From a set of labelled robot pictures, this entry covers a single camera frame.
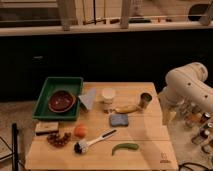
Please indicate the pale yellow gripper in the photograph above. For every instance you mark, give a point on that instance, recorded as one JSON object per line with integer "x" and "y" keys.
{"x": 169, "y": 112}

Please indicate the green pepper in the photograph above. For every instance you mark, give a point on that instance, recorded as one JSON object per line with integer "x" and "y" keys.
{"x": 131, "y": 146}

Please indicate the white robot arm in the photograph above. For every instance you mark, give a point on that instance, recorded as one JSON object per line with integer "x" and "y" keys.
{"x": 186, "y": 83}

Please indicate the metal cup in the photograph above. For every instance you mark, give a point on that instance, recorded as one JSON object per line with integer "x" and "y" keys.
{"x": 145, "y": 99}

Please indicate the white paper cup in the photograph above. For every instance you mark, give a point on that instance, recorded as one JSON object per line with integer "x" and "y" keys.
{"x": 108, "y": 94}

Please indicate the yellow banana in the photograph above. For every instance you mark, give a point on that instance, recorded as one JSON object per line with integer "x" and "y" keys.
{"x": 126, "y": 109}

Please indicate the blue sponge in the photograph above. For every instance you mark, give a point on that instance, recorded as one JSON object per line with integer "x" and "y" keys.
{"x": 116, "y": 120}

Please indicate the orange tomato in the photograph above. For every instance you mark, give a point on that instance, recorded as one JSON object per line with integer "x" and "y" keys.
{"x": 80, "y": 131}

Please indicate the white dish brush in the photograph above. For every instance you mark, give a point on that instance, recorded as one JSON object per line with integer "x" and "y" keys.
{"x": 82, "y": 146}

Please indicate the brown wooden bowl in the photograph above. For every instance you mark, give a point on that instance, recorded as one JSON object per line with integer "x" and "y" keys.
{"x": 61, "y": 101}

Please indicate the dark red grape bunch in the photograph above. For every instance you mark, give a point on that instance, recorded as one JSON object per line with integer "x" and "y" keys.
{"x": 57, "y": 141}

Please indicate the small wooden block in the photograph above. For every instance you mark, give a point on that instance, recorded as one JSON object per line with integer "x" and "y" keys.
{"x": 46, "y": 128}

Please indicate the green plastic tray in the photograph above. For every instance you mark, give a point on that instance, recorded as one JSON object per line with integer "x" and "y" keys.
{"x": 72, "y": 85}

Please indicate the black stand left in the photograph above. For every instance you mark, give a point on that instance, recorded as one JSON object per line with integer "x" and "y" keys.
{"x": 15, "y": 156}

